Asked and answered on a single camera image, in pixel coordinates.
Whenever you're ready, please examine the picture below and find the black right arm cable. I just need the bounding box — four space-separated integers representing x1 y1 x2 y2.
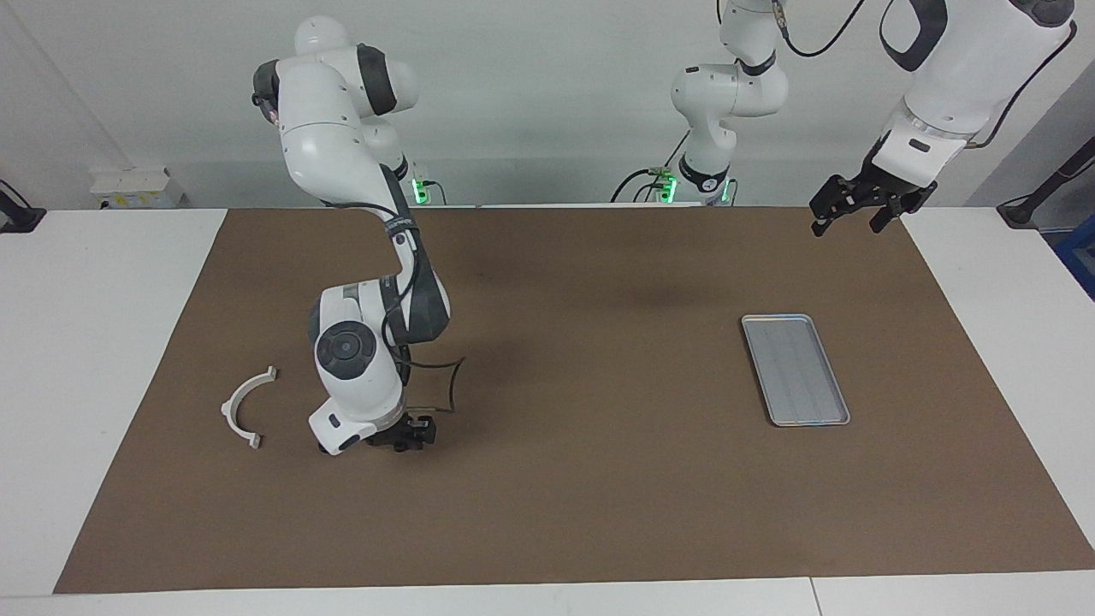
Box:
325 201 467 420

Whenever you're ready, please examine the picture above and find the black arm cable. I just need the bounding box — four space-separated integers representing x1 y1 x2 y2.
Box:
325 201 467 420
770 0 1079 151

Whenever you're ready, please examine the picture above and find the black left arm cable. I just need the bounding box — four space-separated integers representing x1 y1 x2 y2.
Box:
770 0 1079 151

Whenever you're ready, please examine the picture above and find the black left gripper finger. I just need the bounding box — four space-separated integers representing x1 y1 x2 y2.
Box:
809 175 856 237
868 195 912 234

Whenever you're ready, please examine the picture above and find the silver metal tray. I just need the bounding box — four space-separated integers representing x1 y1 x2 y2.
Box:
741 314 851 427

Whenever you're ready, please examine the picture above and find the white curved plastic bracket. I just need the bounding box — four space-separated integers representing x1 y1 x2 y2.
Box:
221 366 279 450

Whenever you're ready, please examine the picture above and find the white power strip box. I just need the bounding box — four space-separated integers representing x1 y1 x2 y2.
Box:
90 169 186 209

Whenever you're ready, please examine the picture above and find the brown table mat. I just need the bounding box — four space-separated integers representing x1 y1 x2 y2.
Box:
53 205 1095 595

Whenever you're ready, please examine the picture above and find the black table clamp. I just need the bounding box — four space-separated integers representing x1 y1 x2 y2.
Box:
0 180 46 234

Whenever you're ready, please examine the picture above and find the black left base cable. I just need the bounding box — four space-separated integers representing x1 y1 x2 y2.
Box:
611 128 692 204

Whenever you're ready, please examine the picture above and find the blue box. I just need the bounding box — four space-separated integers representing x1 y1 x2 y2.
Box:
1054 214 1095 300

